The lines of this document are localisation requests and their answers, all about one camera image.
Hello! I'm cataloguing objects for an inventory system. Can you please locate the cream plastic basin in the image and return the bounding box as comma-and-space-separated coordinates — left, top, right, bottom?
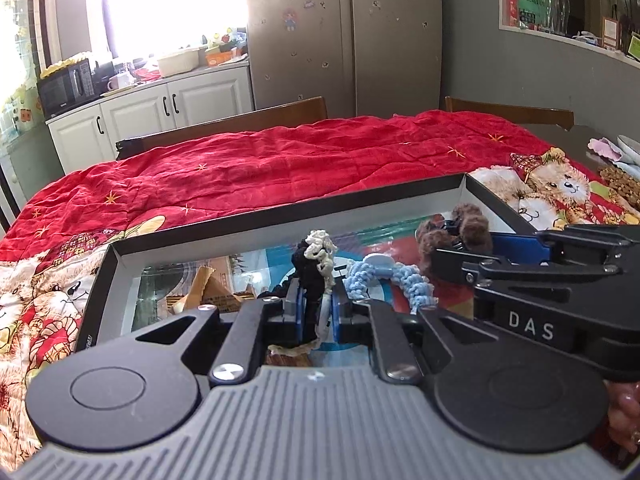
157, 49, 200, 78

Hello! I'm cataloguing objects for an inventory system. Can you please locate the black shallow cardboard box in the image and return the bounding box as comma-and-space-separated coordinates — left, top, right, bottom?
76, 174, 534, 350

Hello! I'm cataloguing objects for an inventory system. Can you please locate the person's right hand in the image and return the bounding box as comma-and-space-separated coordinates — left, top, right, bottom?
605, 382, 640, 454

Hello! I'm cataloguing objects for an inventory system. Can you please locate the light blue knitted scrunchie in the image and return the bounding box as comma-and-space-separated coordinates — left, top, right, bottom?
343, 254, 438, 314

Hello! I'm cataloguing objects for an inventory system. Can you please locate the wooden chair right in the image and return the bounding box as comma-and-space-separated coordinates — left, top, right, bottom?
444, 96, 575, 131

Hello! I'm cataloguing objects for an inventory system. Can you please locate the stainless steel refrigerator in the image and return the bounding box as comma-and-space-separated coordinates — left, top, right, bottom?
247, 0, 442, 118

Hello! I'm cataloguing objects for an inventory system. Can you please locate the black white-edged scrunchie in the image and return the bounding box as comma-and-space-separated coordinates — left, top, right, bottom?
262, 230, 337, 358

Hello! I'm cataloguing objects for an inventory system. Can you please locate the red quilted bedspread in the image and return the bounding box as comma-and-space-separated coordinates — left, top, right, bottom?
1, 110, 639, 479

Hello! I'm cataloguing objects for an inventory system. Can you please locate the brown fuzzy hair claw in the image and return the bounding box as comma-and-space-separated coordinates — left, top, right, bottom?
414, 203, 492, 276

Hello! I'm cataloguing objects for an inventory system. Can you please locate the white kitchen cabinet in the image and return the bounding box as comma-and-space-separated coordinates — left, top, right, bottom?
47, 60, 254, 174

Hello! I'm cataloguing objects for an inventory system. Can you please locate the colourful booklet in box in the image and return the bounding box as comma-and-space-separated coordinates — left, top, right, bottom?
131, 213, 476, 366

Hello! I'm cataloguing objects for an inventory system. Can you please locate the brown beaded mat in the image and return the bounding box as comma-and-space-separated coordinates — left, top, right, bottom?
599, 166, 640, 209

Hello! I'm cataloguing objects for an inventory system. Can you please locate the black microwave oven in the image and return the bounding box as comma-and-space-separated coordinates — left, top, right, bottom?
37, 58, 99, 120

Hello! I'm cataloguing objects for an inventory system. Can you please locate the dark wooden chair back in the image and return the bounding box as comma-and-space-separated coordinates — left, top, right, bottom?
116, 96, 328, 160

